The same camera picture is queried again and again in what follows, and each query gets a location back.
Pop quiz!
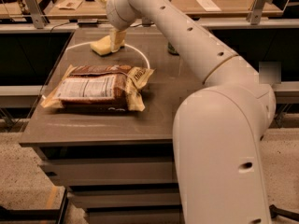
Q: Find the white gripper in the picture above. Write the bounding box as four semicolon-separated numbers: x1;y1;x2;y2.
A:
94;0;140;52

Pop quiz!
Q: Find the yellow sponge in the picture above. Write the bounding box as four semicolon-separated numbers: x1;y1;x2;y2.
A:
90;35;125;56

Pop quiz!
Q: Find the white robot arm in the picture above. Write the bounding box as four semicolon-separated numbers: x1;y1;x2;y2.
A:
102;0;276;224

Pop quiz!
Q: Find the brown chip bag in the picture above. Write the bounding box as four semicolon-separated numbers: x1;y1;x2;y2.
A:
41;64;153;111

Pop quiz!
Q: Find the small paper note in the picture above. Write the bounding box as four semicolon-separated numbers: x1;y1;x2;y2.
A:
56;0;82;10

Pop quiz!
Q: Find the green soda can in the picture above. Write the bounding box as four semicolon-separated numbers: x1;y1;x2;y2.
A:
167;43;178;55

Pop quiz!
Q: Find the white paper sheet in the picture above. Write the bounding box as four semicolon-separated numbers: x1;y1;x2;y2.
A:
197;0;221;12

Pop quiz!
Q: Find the grey drawer cabinet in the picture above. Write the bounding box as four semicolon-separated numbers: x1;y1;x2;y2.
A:
20;27;202;224

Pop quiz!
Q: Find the black chair base leg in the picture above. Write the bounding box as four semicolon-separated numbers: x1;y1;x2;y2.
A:
269;204;299;222

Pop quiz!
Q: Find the white cable on table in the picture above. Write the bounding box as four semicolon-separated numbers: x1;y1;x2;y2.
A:
64;41;151;70

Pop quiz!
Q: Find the grey metal bracket left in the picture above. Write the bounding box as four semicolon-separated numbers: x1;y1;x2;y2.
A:
24;0;47;29

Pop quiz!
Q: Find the grey metal bracket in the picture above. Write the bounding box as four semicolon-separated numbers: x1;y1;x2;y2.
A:
247;0;267;25
24;0;47;29

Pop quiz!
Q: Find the grey metal bracket right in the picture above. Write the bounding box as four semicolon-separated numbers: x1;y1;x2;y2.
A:
247;0;267;25

